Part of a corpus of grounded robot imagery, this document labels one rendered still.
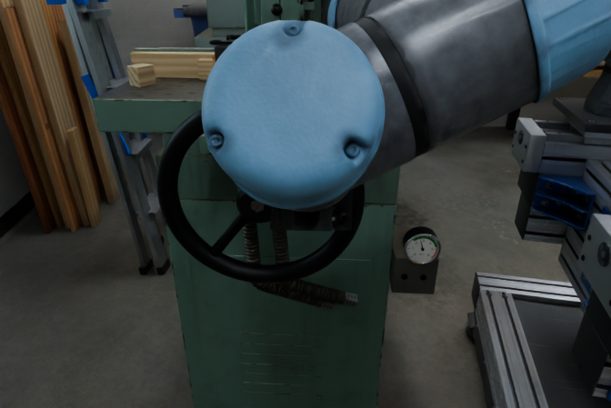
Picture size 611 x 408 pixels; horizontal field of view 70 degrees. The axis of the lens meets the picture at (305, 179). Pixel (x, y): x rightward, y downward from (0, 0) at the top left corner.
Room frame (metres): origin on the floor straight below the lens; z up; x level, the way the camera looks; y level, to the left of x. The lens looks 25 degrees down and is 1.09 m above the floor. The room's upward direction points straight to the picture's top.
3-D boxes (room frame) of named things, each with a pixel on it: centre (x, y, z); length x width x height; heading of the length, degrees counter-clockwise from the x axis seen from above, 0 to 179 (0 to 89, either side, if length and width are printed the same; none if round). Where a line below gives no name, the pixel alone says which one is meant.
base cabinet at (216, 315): (1.01, 0.04, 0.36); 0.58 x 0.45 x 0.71; 176
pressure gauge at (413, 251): (0.66, -0.20, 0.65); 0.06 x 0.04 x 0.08; 86
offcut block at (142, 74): (0.85, 0.31, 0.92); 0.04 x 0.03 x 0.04; 146
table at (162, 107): (0.78, 0.06, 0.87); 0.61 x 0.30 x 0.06; 86
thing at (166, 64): (0.91, 0.06, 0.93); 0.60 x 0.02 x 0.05; 86
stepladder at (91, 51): (1.57, 0.69, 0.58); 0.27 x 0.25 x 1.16; 90
